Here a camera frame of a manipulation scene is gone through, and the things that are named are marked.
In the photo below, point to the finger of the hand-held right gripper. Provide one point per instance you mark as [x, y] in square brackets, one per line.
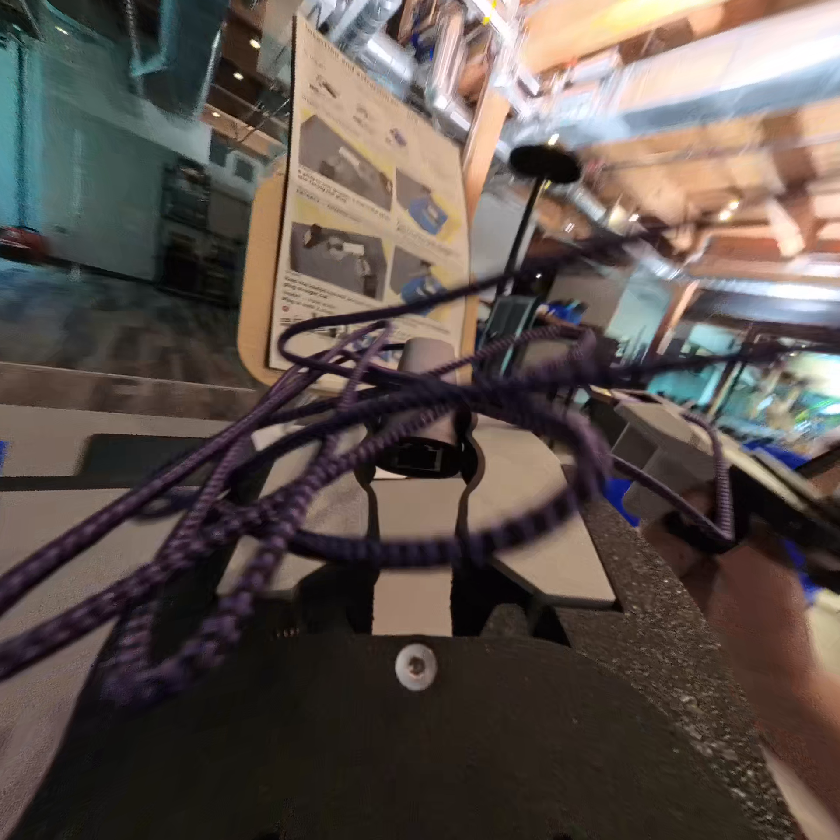
[656, 459]

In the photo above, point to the blue plastic storage bin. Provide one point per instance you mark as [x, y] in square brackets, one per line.
[620, 502]

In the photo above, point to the person's right forearm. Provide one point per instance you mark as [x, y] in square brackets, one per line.
[774, 656]

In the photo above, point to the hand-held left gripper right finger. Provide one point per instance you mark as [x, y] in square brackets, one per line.
[518, 472]

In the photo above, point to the instruction sheet acrylic stand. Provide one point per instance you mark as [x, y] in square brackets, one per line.
[348, 197]

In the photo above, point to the black pole stand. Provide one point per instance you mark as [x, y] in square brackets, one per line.
[544, 164]

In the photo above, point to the black shelving unit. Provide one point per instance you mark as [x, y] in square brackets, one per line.
[197, 229]

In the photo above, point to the wooden backing board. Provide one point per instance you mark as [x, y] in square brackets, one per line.
[259, 295]

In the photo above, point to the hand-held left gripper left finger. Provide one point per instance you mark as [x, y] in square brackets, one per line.
[282, 581]

